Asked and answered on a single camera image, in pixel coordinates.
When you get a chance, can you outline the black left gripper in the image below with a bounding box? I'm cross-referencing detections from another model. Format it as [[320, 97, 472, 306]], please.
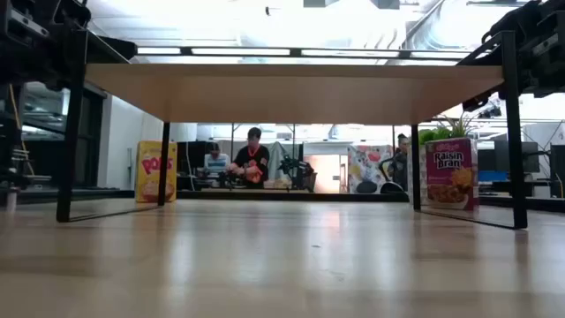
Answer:
[[0, 0, 139, 92]]

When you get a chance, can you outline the colourful floral cloth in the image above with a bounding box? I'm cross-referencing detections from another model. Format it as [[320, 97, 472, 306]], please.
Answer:
[[347, 144, 395, 194]]

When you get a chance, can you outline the black office chair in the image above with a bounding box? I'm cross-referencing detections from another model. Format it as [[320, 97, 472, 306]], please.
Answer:
[[355, 156, 406, 194]]

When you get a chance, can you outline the yellow cable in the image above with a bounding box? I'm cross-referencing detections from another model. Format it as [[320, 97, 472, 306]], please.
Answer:
[[7, 83, 36, 177]]

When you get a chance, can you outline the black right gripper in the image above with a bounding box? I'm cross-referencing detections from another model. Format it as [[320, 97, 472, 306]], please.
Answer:
[[462, 0, 565, 112]]

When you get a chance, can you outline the black computer monitor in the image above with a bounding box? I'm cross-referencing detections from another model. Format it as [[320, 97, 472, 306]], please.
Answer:
[[176, 140, 208, 191], [477, 140, 541, 174]]

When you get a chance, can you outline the person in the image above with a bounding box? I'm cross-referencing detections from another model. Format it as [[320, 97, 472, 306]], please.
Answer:
[[387, 132, 410, 192], [226, 126, 271, 190], [203, 141, 231, 178]]

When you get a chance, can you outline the purple Raisin Bran cereal box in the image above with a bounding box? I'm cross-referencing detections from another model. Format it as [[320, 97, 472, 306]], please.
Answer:
[[424, 137, 480, 212]]

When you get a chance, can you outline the grey hanging cloth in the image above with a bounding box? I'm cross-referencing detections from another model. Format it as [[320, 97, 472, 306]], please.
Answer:
[[267, 140, 289, 182]]

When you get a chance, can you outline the pale orange board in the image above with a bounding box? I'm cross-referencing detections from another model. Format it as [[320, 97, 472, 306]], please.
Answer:
[[303, 154, 343, 194]]

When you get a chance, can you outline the yellow Corn Pops cereal box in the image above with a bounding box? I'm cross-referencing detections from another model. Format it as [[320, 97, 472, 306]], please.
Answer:
[[134, 140, 178, 204]]

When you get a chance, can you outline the small white cylinder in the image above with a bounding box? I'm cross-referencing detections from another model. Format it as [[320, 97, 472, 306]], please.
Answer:
[[4, 186, 19, 212]]

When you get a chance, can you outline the green plant in patterned pot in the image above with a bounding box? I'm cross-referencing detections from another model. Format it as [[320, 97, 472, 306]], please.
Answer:
[[410, 113, 480, 205]]

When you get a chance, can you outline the wooden shelf with black legs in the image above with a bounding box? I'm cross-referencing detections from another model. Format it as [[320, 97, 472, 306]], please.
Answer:
[[55, 29, 530, 231]]

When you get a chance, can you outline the black aluminium rig frame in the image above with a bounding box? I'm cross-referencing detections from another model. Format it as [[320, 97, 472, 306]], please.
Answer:
[[0, 188, 565, 213]]

